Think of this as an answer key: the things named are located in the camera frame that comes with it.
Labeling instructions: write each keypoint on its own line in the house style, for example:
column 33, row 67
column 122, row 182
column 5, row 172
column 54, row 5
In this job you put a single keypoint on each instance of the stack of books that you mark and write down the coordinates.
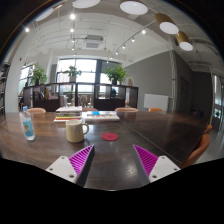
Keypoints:
column 68, row 113

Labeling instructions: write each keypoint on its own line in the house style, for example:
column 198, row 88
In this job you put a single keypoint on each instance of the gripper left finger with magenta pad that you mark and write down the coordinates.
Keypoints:
column 74, row 168

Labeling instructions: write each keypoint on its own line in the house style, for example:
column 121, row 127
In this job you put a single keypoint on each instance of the left potted green plant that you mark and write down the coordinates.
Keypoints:
column 39, row 76

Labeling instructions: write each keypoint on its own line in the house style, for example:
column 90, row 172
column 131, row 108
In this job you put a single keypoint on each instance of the ceiling air conditioner unit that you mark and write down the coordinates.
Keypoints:
column 93, row 41

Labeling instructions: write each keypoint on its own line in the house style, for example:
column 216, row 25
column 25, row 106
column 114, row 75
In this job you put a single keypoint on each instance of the gold pendant lamp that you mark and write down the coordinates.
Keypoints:
column 166, row 24
column 183, row 41

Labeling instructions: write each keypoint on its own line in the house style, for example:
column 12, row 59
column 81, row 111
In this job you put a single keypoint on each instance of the gold pendant lamp near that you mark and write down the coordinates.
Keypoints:
column 166, row 24

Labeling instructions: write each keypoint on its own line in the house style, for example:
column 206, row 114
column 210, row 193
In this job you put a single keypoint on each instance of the red round coaster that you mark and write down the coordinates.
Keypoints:
column 109, row 136

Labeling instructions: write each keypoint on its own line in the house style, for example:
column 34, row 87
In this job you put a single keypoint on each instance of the orange chair at right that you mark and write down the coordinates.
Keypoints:
column 200, row 149

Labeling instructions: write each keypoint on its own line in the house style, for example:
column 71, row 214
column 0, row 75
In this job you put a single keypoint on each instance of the potted green plant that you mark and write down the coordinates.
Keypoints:
column 116, row 74
column 39, row 76
column 73, row 73

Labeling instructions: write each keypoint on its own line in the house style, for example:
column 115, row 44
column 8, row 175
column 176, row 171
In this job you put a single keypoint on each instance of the clear plastic water bottle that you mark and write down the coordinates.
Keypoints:
column 27, row 124

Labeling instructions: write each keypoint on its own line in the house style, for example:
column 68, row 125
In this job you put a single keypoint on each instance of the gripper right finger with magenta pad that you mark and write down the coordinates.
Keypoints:
column 151, row 167

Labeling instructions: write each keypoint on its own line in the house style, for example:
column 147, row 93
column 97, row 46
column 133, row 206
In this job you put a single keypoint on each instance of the right potted green plant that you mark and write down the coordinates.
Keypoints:
column 116, row 74

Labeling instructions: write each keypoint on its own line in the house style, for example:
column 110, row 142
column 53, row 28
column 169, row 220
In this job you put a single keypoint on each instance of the white round ceiling lamp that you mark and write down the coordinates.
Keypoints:
column 134, row 7

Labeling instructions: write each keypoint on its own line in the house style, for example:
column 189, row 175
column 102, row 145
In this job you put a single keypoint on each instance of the orange chair back left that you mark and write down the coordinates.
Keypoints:
column 36, row 110

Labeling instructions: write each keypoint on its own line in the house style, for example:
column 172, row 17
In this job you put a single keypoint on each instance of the cream ceramic mug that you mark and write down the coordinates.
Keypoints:
column 75, row 130

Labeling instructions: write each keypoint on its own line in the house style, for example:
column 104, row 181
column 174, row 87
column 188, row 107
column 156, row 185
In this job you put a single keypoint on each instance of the white whiteboard panel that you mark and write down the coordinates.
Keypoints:
column 156, row 101

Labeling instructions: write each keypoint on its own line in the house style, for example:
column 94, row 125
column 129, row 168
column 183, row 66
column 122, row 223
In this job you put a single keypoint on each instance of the middle potted green plant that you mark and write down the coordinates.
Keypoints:
column 73, row 73

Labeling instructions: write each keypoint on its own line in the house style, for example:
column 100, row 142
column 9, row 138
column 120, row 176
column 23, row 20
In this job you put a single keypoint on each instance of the orange chair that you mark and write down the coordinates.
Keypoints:
column 36, row 110
column 155, row 109
column 200, row 149
column 126, row 109

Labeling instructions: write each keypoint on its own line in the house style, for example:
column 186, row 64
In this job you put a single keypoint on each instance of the dark wooden shelving unit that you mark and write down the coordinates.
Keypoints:
column 103, row 97

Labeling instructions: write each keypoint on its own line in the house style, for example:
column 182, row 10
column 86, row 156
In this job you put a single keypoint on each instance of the orange chair back far right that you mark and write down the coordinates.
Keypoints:
column 155, row 109

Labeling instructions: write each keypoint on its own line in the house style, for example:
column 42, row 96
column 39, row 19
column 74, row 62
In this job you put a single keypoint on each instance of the flat book with blue cover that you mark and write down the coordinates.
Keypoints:
column 101, row 116

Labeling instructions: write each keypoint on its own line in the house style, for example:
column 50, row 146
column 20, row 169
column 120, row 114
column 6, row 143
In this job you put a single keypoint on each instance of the gold pendant lamp far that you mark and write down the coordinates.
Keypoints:
column 183, row 41

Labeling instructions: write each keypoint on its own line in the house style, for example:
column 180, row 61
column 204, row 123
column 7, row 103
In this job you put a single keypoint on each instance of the orange chair back centre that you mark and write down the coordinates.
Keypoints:
column 126, row 109

